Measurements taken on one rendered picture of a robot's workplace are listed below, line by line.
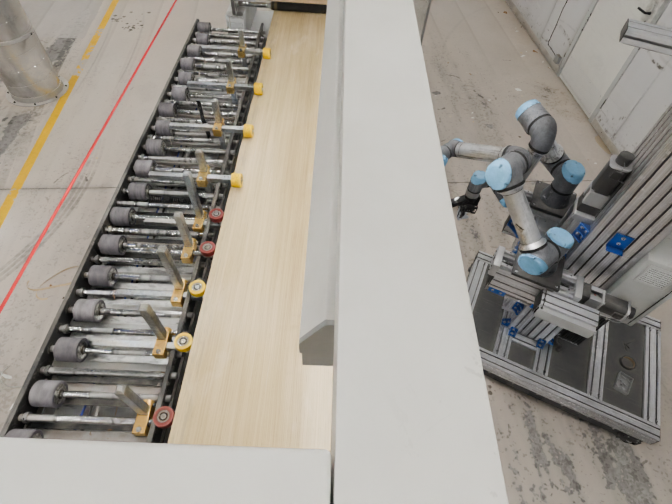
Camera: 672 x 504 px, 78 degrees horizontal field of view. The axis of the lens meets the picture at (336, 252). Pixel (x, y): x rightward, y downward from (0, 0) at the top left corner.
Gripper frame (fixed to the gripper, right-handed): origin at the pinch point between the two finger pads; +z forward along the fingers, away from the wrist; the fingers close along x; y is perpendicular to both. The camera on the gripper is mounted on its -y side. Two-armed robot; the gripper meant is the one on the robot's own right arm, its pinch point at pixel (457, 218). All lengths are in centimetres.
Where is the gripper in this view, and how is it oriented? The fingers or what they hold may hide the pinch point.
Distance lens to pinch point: 256.5
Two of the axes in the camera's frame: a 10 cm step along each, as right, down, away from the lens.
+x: 0.3, -8.0, 5.9
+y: 10.0, 0.5, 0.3
